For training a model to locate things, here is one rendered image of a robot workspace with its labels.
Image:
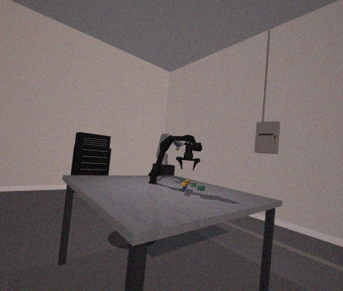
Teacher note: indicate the yellow bar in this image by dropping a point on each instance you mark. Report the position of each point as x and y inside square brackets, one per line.
[184, 183]

